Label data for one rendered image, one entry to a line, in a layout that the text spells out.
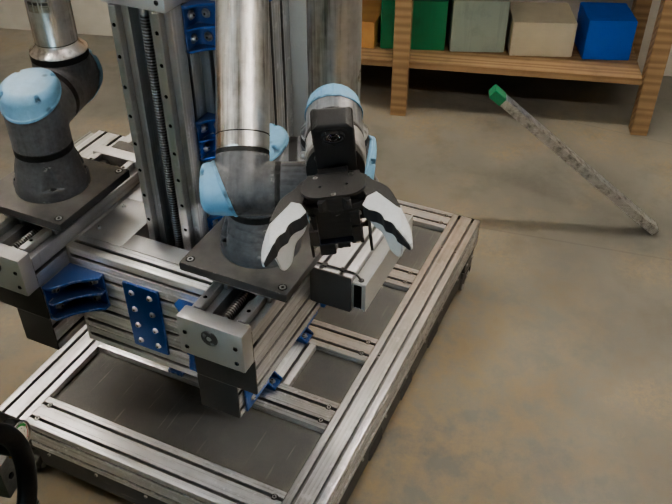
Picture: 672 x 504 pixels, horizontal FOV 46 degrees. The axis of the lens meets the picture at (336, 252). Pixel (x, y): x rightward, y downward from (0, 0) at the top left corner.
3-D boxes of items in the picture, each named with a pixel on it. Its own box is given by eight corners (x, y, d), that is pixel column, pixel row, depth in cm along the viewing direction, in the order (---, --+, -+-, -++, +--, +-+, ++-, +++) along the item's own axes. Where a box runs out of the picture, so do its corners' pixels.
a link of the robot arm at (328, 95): (361, 133, 111) (362, 77, 106) (365, 175, 103) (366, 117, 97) (305, 133, 111) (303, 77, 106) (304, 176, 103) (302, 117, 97)
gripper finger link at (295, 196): (295, 243, 83) (342, 199, 89) (293, 229, 82) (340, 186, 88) (261, 231, 86) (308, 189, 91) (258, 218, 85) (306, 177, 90)
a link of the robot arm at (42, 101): (-1, 154, 156) (-20, 91, 147) (32, 121, 166) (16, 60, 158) (56, 160, 154) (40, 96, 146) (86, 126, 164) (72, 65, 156)
